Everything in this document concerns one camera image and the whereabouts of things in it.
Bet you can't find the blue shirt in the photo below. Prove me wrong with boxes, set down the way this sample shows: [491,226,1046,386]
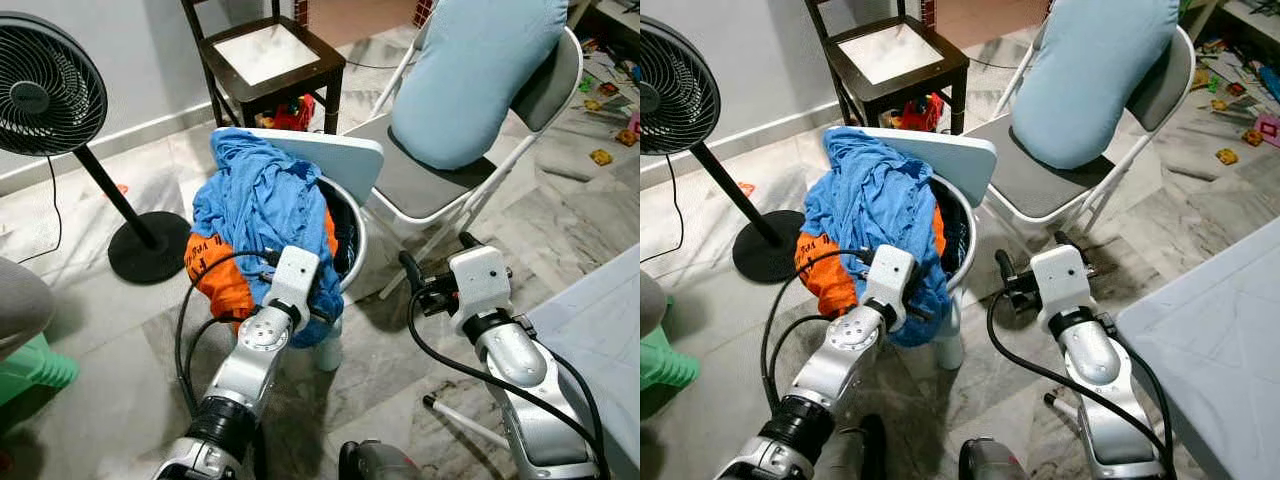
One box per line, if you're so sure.
[800,128,951,349]
[192,128,346,349]

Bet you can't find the orange shirt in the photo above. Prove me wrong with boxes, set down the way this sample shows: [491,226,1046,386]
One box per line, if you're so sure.
[793,205,946,321]
[185,205,341,323]

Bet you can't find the pale blue folding table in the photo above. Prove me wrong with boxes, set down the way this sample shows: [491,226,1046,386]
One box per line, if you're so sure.
[420,245,641,480]
[1045,215,1280,480]

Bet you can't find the grey robot right leg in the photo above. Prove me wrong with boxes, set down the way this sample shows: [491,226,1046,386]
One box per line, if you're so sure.
[960,437,1031,480]
[338,440,421,480]

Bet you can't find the pale blue pillow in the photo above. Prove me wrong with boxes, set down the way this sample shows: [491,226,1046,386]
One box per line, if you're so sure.
[1012,0,1181,171]
[390,0,569,171]

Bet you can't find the grey rounded object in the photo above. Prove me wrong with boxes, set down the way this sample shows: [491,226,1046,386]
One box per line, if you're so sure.
[640,270,669,341]
[0,258,56,361]

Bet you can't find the green plastic stool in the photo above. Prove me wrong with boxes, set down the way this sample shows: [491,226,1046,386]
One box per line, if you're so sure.
[0,332,81,406]
[640,325,701,393]

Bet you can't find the dark wooden chair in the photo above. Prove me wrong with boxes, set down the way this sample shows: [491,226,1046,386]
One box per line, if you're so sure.
[805,0,971,136]
[182,0,348,136]

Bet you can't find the black standing fan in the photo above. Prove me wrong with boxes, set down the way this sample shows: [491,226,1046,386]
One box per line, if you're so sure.
[0,10,191,286]
[640,15,811,284]

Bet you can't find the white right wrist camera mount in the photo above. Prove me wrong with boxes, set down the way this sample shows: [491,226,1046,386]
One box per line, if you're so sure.
[447,245,514,321]
[1030,245,1091,321]

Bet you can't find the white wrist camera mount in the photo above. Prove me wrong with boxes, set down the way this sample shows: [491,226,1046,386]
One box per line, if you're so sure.
[447,245,514,321]
[865,245,916,326]
[1030,245,1091,321]
[265,247,321,321]

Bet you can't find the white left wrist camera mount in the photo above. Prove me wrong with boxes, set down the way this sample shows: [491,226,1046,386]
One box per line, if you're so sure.
[865,245,916,326]
[265,247,321,321]

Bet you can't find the grey folding chair white frame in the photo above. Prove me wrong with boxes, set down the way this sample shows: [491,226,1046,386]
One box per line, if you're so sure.
[340,25,586,301]
[962,25,1196,241]

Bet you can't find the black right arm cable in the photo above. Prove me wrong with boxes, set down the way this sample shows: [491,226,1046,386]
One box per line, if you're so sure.
[987,290,1176,466]
[405,290,606,471]

